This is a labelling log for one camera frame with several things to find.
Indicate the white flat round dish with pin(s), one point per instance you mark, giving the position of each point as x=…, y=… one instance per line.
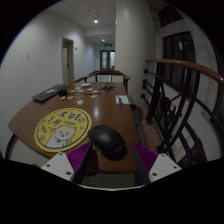
x=85, y=85

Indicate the dark closed laptop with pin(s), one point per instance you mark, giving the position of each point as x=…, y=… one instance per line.
x=50, y=93

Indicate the open white doorway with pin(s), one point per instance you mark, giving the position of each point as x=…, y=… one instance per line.
x=67, y=60

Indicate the white paper card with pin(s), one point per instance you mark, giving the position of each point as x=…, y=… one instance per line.
x=122, y=99

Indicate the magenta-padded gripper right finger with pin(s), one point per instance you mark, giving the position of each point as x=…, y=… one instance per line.
x=163, y=166

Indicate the small black round object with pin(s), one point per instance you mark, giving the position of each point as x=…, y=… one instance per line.
x=62, y=93

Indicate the small white crumpled piece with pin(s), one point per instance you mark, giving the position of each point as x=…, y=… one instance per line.
x=80, y=102

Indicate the green exit sign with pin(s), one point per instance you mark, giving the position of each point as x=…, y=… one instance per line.
x=108, y=44

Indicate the round ceiling light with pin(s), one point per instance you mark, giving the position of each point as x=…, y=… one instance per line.
x=95, y=21

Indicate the glass double door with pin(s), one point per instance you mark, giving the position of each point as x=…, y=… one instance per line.
x=107, y=60

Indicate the black computer mouse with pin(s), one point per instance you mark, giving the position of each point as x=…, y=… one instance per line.
x=107, y=141

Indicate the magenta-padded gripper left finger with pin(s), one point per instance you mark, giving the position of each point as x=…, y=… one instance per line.
x=59, y=165

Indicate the black railing with wooden handrail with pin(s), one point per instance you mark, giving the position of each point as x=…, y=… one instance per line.
x=186, y=65

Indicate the wooden chair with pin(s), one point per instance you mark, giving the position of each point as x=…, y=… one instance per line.
x=110, y=72

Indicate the round yellow cartoon mouse pad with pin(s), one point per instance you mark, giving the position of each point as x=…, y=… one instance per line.
x=61, y=130

